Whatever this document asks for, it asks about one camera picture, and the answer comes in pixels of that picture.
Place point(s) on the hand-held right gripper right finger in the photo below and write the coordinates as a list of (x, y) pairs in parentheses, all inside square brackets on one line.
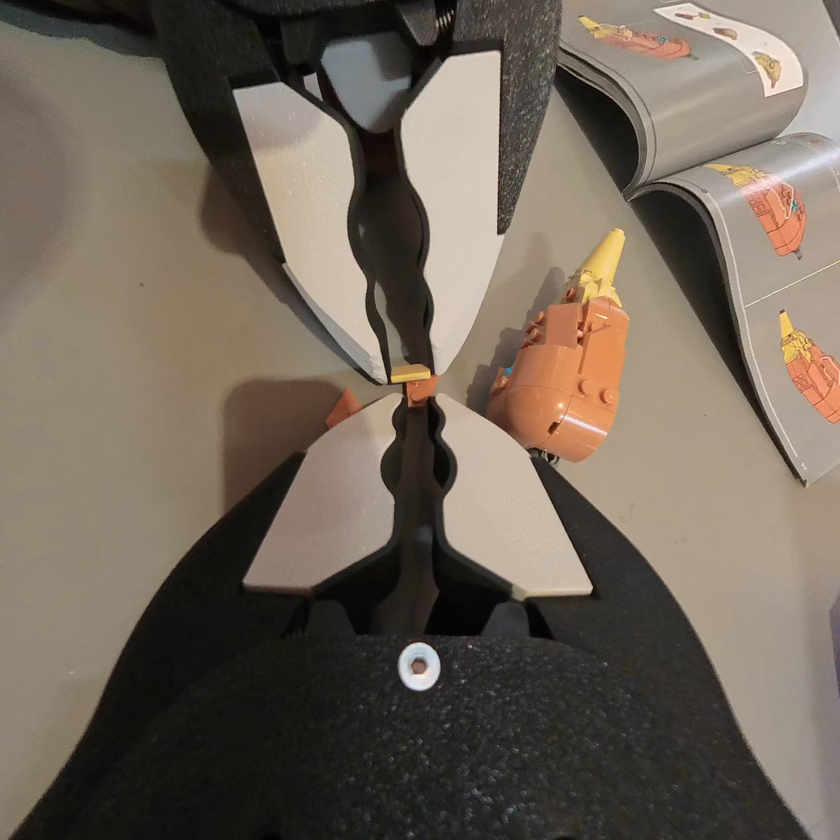
[(512, 518)]

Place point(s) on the grey desk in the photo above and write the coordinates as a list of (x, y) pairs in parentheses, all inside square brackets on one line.
[(98, 328)]

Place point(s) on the brick instruction booklet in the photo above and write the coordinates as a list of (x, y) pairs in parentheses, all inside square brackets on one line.
[(754, 98)]

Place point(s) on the brown wedge plate brick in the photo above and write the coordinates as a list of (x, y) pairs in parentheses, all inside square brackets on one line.
[(418, 392), (341, 408)]

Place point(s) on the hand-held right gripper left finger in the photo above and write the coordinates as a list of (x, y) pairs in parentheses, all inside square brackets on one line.
[(321, 512)]

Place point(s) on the brown tan brick arm model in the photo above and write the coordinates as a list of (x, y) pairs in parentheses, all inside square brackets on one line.
[(564, 394)]

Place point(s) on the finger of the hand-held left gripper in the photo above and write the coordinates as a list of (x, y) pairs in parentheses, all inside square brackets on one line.
[(302, 197), (459, 184)]

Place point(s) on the tan tile brick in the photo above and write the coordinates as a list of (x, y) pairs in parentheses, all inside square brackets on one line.
[(410, 374)]

